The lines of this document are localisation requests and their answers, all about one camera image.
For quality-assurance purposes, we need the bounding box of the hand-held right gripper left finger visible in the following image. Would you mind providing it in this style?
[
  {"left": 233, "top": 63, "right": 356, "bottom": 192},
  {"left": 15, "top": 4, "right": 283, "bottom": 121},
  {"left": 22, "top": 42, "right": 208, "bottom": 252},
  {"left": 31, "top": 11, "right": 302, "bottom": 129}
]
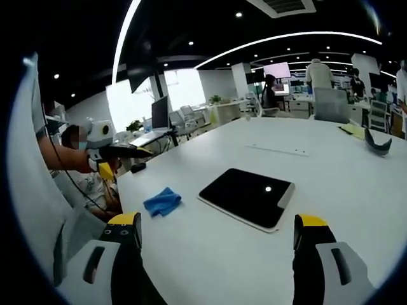
[{"left": 59, "top": 212, "right": 168, "bottom": 305}]

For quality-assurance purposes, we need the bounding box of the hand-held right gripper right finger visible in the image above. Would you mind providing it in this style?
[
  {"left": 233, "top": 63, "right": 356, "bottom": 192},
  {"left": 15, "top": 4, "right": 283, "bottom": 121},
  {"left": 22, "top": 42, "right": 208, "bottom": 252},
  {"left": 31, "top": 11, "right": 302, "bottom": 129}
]
[{"left": 291, "top": 213, "right": 376, "bottom": 305}]

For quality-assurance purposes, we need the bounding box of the blue cleaning cloth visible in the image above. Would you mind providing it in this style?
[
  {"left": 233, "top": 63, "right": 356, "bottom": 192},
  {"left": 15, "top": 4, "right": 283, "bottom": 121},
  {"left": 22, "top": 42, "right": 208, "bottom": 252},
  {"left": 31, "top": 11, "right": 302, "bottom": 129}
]
[{"left": 142, "top": 186, "right": 183, "bottom": 219}]

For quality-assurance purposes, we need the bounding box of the black tablet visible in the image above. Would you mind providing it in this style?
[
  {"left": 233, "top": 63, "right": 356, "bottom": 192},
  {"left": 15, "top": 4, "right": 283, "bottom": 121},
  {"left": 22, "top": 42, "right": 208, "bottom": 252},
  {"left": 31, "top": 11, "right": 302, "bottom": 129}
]
[{"left": 197, "top": 167, "right": 296, "bottom": 234}]

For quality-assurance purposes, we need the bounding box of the yellow object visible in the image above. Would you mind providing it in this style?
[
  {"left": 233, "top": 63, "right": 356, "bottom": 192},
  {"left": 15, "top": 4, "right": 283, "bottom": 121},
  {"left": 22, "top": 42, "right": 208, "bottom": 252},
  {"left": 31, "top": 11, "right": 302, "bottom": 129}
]
[{"left": 98, "top": 161, "right": 114, "bottom": 182}]

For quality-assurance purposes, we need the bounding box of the black computer monitor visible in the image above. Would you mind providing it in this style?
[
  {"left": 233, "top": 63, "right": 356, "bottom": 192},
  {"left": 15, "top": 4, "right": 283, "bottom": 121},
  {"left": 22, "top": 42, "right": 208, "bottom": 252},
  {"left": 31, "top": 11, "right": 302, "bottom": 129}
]
[{"left": 151, "top": 95, "right": 172, "bottom": 131}]

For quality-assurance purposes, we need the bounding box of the white office chair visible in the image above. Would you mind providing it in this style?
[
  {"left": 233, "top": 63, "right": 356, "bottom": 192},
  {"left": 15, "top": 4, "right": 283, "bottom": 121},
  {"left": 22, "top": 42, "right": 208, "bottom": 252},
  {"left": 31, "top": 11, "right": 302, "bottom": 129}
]
[
  {"left": 169, "top": 104, "right": 205, "bottom": 135},
  {"left": 250, "top": 91, "right": 280, "bottom": 118},
  {"left": 369, "top": 99, "right": 389, "bottom": 132}
]

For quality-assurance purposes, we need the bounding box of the black hanging panel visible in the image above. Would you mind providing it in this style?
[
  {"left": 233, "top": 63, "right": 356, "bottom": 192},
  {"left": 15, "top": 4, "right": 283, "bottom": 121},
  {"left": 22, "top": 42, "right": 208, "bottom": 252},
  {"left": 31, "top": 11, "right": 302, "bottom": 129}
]
[{"left": 115, "top": 40, "right": 157, "bottom": 95}]

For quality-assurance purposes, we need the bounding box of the person's white clothing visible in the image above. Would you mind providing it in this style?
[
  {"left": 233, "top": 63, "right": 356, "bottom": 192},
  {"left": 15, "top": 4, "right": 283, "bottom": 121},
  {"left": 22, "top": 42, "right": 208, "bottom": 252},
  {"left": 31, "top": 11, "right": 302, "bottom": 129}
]
[{"left": 8, "top": 53, "right": 107, "bottom": 288}]

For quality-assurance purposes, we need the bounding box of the dark curved object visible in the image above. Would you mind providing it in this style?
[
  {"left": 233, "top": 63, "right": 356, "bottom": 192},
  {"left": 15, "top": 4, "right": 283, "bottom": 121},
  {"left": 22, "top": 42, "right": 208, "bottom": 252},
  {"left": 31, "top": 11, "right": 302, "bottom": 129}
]
[{"left": 363, "top": 127, "right": 393, "bottom": 158}]

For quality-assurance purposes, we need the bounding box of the yellow notepad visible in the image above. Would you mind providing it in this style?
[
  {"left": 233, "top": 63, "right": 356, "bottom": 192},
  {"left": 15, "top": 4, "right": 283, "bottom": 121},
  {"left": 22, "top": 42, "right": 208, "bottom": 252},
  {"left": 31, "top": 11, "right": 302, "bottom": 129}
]
[{"left": 338, "top": 123, "right": 365, "bottom": 141}]

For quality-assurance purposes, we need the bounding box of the ceiling air vent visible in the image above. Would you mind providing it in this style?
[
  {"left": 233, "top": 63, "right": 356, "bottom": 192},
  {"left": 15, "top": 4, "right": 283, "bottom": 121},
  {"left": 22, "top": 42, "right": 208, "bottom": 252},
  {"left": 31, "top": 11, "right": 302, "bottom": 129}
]
[{"left": 247, "top": 0, "right": 317, "bottom": 18}]

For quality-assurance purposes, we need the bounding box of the white table cable cover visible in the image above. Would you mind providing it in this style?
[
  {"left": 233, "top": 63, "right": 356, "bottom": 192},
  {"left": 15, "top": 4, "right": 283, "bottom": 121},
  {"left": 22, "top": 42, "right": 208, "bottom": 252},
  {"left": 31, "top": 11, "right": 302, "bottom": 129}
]
[{"left": 245, "top": 143, "right": 310, "bottom": 158}]

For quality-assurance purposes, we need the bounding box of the pink wall screen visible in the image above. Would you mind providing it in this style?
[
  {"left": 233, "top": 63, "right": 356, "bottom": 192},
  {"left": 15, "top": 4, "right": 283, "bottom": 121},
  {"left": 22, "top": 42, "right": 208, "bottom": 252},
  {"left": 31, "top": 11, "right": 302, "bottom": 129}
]
[{"left": 263, "top": 62, "right": 291, "bottom": 79}]

